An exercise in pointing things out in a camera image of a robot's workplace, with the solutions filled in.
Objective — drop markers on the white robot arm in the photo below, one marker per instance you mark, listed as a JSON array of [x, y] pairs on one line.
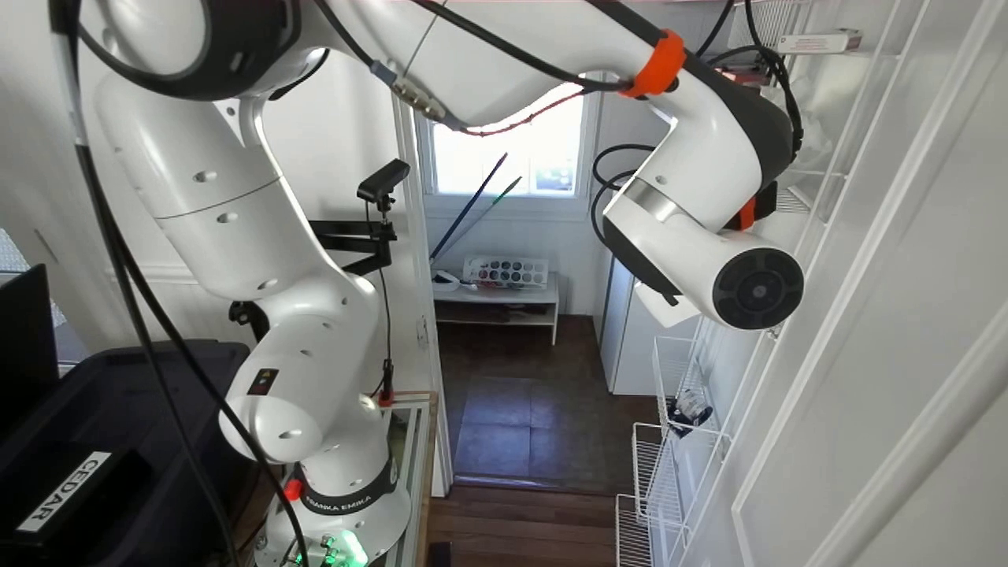
[[230, 231]]

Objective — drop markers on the white tray with round holes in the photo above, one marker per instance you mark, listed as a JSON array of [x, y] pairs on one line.
[[506, 272]]

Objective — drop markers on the low white bench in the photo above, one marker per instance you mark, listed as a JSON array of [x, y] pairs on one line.
[[500, 300]]

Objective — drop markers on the white dustpan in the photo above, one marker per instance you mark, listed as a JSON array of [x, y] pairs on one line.
[[446, 280]]

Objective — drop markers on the white framed window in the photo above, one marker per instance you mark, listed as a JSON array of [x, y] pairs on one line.
[[524, 160]]

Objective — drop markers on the white cabinet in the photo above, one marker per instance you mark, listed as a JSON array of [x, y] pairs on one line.
[[631, 335]]

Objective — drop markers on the black and white patterned pouch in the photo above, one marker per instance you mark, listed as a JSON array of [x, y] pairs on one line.
[[690, 414]]

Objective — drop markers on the long white box red print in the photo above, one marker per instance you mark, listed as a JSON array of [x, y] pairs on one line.
[[821, 41]]

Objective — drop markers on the white panelled door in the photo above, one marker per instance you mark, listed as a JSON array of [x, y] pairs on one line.
[[903, 348]]

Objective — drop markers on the black equipment case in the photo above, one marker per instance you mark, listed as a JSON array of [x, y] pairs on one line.
[[106, 420]]

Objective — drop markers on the black camera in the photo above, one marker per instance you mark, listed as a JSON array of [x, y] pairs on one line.
[[382, 179]]

